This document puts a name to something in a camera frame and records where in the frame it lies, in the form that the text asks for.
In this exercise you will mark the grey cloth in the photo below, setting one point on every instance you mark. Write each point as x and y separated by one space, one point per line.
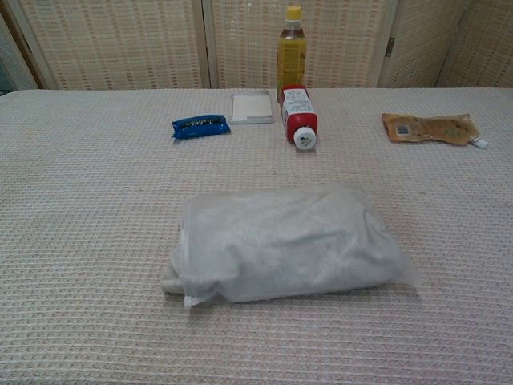
276 256

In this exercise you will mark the blue snack packet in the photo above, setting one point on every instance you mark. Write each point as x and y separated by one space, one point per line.
200 127

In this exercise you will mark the beige woven tablecloth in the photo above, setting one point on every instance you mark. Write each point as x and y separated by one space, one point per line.
80 240

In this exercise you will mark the white flat box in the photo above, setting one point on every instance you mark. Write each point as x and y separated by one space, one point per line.
251 107

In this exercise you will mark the metal screen hinge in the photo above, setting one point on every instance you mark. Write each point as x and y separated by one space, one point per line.
391 46

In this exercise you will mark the red bottle with white cap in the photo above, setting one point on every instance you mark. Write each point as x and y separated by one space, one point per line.
297 116

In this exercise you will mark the brown spout pouch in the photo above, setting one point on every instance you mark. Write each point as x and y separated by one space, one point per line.
433 127

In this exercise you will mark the yellow tea bottle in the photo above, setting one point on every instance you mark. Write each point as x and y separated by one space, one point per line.
292 60

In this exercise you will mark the transparent plastic bag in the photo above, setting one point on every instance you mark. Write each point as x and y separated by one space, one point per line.
288 240

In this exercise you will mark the woven folding screen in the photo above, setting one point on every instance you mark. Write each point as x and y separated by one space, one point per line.
120 44

